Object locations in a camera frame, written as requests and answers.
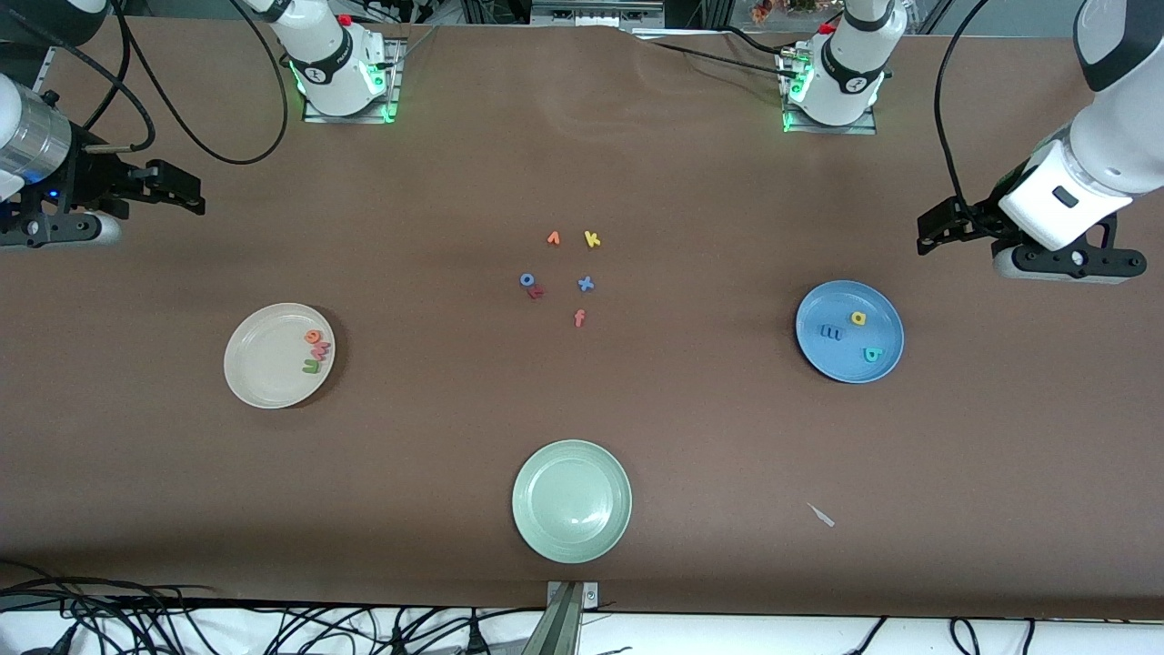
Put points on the pale green round plate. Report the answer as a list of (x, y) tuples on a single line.
[(572, 501)]

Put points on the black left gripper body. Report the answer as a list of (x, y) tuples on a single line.
[(980, 216)]

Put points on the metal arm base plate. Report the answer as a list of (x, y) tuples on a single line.
[(818, 130), (318, 115)]

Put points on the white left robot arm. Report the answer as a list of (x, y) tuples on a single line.
[(1118, 155)]

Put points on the beige round plate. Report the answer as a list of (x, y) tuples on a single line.
[(268, 359)]

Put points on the brown table cover sheet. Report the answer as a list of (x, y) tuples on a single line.
[(182, 500)]

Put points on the grey metal camera mount bracket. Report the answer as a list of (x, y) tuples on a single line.
[(564, 600)]

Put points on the blue round plate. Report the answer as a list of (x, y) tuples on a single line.
[(846, 359)]

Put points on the aluminium frame profile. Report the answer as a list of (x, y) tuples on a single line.
[(44, 68)]

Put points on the blue foam letter m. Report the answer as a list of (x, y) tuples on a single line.
[(830, 333)]

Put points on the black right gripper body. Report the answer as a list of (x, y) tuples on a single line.
[(94, 174)]

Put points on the small orange object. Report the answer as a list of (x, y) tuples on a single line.
[(762, 11)]

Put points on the small white paper scrap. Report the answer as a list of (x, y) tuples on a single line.
[(821, 516)]

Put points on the grey metal frame beam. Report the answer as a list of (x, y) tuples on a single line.
[(591, 14)]

